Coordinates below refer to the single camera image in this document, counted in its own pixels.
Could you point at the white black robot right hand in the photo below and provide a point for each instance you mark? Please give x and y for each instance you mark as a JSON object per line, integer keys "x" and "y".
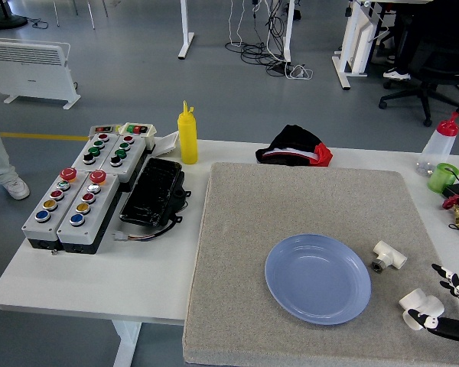
{"x": 457, "y": 329}

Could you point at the plain white tee pipe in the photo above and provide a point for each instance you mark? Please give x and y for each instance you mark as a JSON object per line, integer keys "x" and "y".
{"x": 417, "y": 299}

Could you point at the white tee pipe metal thread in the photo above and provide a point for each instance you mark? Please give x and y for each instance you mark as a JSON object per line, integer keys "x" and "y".
{"x": 391, "y": 257}

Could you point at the blue round plate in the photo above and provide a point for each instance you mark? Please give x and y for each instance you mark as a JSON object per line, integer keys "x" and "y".
{"x": 313, "y": 283}

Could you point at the green translucent cup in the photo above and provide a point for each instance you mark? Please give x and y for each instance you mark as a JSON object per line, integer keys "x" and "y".
{"x": 440, "y": 179}

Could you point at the clear squeeze bottle red cap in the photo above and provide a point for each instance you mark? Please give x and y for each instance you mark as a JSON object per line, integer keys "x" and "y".
{"x": 438, "y": 149}

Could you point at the grey-brown mat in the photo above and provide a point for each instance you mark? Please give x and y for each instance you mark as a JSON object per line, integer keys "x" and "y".
{"x": 290, "y": 199}

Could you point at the black red folded cloth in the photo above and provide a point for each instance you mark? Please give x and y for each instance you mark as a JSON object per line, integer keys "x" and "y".
{"x": 296, "y": 147}

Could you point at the seated person's white shoe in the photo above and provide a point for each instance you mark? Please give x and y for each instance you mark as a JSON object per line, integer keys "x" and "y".
{"x": 396, "y": 74}

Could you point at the black office chair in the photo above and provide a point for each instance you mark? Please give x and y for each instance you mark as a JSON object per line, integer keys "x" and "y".
{"x": 436, "y": 46}

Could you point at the yellow squeeze bottle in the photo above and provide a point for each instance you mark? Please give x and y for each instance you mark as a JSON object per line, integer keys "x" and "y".
{"x": 187, "y": 141}

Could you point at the white table leg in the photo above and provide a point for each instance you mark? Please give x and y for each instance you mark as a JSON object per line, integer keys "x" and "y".
{"x": 126, "y": 344}

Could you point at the black plastic housing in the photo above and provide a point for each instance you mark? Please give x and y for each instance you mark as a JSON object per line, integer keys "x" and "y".
{"x": 151, "y": 191}

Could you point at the white desk leg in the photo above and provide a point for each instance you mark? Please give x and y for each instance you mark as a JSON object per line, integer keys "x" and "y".
{"x": 185, "y": 38}
{"x": 287, "y": 30}

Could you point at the small white plastic box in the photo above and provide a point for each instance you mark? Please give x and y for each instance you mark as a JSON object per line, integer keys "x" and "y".
{"x": 168, "y": 143}

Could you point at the grey box red green buttons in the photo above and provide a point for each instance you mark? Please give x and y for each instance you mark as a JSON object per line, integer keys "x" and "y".
{"x": 93, "y": 151}
{"x": 132, "y": 153}

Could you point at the grey button box emergency stop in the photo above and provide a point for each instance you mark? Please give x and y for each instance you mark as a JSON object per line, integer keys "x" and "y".
{"x": 86, "y": 225}
{"x": 51, "y": 218}

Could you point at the person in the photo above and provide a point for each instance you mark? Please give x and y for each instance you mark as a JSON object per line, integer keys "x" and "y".
{"x": 0, "y": 164}

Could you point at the white electric heater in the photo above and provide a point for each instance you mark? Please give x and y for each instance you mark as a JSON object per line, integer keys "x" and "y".
{"x": 30, "y": 72}

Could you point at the black round stand base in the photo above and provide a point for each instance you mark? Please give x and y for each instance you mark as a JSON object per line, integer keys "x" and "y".
{"x": 7, "y": 21}

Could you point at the white desk frame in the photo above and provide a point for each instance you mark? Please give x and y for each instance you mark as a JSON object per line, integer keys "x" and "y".
{"x": 352, "y": 38}

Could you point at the white switch box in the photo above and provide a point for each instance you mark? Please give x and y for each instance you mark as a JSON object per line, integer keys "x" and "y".
{"x": 139, "y": 130}

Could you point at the grey switch box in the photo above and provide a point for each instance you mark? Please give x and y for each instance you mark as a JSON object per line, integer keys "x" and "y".
{"x": 103, "y": 129}

